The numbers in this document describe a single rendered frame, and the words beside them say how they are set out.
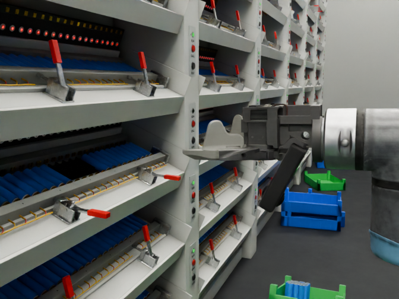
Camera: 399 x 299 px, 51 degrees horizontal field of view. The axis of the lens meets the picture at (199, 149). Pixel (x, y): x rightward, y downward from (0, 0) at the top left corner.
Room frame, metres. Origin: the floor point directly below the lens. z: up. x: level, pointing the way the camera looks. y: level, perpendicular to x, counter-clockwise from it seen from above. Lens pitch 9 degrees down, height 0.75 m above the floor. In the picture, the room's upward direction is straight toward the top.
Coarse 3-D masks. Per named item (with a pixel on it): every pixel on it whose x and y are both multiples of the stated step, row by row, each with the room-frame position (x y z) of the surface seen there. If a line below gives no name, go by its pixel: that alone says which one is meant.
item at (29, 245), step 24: (24, 144) 0.75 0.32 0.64; (48, 144) 0.81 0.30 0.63; (144, 144) 1.07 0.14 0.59; (168, 144) 1.04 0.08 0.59; (168, 168) 1.01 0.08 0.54; (120, 192) 0.79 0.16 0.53; (144, 192) 0.83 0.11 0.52; (168, 192) 0.97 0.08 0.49; (48, 216) 0.63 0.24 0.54; (120, 216) 0.77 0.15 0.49; (0, 240) 0.53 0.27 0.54; (24, 240) 0.55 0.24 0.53; (48, 240) 0.57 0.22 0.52; (72, 240) 0.64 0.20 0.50; (0, 264) 0.49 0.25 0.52; (24, 264) 0.54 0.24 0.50
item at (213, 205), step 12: (216, 168) 1.64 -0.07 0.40; (228, 168) 1.72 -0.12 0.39; (240, 168) 1.70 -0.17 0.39; (204, 180) 1.46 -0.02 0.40; (216, 180) 1.49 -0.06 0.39; (228, 180) 1.55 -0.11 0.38; (240, 180) 1.66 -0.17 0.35; (252, 180) 1.68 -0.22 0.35; (204, 192) 1.34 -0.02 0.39; (216, 192) 1.44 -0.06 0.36; (228, 192) 1.48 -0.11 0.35; (240, 192) 1.53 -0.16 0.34; (204, 204) 1.29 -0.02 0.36; (216, 204) 1.29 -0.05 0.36; (228, 204) 1.38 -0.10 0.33; (204, 216) 1.11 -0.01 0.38; (216, 216) 1.26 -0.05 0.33; (204, 228) 1.17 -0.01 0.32
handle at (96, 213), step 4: (72, 204) 0.63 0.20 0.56; (72, 208) 0.63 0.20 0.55; (76, 208) 0.63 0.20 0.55; (80, 208) 0.63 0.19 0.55; (84, 212) 0.62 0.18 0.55; (88, 212) 0.62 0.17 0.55; (92, 212) 0.62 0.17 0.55; (96, 212) 0.61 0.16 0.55; (100, 212) 0.61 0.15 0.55; (104, 212) 0.61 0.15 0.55; (108, 212) 0.61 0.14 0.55; (92, 216) 0.62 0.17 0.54; (96, 216) 0.61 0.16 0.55; (100, 216) 0.61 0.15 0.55; (104, 216) 0.61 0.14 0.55; (108, 216) 0.61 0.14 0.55
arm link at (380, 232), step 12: (372, 180) 0.58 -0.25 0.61; (372, 192) 0.58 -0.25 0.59; (384, 192) 0.55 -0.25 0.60; (396, 192) 0.54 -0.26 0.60; (372, 204) 0.57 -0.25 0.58; (384, 204) 0.55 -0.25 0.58; (396, 204) 0.54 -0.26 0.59; (372, 216) 0.57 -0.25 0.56; (384, 216) 0.55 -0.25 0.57; (396, 216) 0.53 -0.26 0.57; (372, 228) 0.57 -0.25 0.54; (384, 228) 0.54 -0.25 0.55; (396, 228) 0.53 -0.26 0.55; (372, 240) 0.57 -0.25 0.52; (384, 240) 0.54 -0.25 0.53; (396, 240) 0.53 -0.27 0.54; (384, 252) 0.54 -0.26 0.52; (396, 252) 0.53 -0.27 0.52; (396, 264) 0.53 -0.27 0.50
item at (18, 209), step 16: (144, 160) 0.94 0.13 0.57; (160, 160) 1.00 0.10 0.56; (96, 176) 0.77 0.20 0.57; (112, 176) 0.80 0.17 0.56; (48, 192) 0.65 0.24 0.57; (64, 192) 0.67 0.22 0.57; (80, 192) 0.72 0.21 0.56; (0, 208) 0.56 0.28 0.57; (16, 208) 0.58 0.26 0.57; (32, 208) 0.61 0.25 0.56; (0, 224) 0.55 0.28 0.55
